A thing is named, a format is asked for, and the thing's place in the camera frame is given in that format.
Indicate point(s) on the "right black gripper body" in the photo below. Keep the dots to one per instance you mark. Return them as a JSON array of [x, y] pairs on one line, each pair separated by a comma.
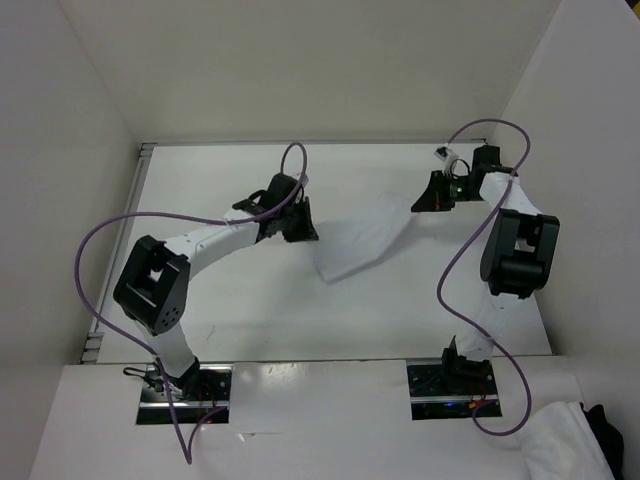
[[460, 191]]

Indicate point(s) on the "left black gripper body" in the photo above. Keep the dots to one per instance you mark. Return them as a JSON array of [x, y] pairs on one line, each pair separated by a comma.
[[285, 215]]

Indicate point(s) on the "white skirt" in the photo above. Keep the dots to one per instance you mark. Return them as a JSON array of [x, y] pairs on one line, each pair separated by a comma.
[[353, 243]]

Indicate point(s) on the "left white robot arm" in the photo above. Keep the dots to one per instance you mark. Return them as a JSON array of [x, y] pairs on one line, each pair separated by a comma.
[[152, 289]]

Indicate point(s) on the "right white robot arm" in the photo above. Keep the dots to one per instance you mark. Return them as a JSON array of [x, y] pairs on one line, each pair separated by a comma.
[[516, 260]]

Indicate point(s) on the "white cloth pile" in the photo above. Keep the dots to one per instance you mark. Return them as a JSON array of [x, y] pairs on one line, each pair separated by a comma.
[[558, 443]]

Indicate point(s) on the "black cloth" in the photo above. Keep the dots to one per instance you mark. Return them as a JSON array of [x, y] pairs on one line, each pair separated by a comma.
[[609, 438]]

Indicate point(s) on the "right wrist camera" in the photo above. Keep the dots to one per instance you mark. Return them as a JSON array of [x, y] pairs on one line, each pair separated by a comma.
[[450, 159]]

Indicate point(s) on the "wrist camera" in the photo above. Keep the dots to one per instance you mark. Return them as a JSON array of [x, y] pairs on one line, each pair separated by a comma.
[[450, 159], [300, 180]]

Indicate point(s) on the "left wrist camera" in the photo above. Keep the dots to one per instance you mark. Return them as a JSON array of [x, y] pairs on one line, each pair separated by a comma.
[[300, 180]]

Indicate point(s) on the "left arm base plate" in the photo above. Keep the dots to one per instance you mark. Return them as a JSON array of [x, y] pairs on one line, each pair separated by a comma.
[[210, 399]]

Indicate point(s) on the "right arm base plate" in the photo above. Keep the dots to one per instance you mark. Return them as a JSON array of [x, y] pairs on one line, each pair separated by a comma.
[[433, 396]]

